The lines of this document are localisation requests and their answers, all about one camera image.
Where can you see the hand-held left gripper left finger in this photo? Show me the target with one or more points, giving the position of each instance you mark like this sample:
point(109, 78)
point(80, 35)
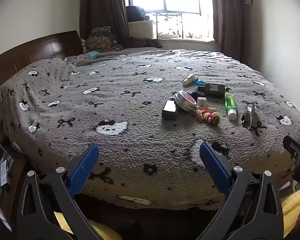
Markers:
point(85, 170)

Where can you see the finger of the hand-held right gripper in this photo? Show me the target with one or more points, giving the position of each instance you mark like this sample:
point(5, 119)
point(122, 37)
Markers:
point(295, 146)

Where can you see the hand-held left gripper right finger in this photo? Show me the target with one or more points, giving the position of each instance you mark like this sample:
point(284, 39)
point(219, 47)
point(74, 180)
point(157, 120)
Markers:
point(215, 170)

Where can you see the dark green bottle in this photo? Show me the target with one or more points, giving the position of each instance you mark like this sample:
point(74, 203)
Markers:
point(213, 90)

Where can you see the yellow fleece cloth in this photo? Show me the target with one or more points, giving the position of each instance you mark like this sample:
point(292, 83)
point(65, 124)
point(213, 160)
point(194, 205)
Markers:
point(293, 205)

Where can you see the grey printed blanket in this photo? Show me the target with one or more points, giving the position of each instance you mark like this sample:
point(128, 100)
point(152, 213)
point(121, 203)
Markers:
point(115, 130)

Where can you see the silver metal clip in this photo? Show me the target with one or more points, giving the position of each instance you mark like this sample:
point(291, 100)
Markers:
point(248, 116)

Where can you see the clear green tube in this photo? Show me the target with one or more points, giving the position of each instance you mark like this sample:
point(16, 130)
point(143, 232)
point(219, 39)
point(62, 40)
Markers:
point(230, 105)

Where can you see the small white jar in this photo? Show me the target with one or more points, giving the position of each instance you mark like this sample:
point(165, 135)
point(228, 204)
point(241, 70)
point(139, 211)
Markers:
point(201, 102)

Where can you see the black box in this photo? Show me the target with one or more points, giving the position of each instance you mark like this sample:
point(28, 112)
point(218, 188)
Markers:
point(169, 110)

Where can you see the round metal tin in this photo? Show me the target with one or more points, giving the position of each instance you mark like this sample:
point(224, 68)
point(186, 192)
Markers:
point(185, 100)

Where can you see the black scrunchie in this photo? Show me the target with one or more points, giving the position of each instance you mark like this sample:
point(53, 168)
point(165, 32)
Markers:
point(197, 95)

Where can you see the black phone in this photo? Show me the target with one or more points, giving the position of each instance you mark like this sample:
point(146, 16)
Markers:
point(4, 173)

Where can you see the cyan packet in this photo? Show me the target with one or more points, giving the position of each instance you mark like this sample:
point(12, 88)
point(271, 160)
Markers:
point(200, 82)

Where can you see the yellow tube with white cap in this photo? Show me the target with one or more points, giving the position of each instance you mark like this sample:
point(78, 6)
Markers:
point(189, 80)

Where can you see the cyan flat item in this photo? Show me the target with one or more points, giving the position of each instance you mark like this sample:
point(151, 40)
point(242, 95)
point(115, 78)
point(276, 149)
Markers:
point(94, 53)

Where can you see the patterned dark pillow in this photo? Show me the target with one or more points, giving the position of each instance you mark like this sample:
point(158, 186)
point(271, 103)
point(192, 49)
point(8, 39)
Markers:
point(100, 41)

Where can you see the brown wooden headboard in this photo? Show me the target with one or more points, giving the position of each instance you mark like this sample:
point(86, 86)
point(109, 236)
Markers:
point(40, 47)

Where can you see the small colourful figurines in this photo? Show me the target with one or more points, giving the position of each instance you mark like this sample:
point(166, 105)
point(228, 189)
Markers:
point(196, 35)

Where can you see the dark brown curtain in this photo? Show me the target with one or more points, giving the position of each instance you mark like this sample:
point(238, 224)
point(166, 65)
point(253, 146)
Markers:
point(227, 17)
point(102, 5)

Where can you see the white cabinet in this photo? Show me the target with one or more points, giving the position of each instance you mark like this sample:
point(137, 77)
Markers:
point(140, 28)

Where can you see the metal drying rack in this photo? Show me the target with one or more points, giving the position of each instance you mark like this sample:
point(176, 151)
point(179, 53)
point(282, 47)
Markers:
point(168, 13)

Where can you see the dark cloth bundle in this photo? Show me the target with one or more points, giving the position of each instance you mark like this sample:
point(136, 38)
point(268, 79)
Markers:
point(136, 13)

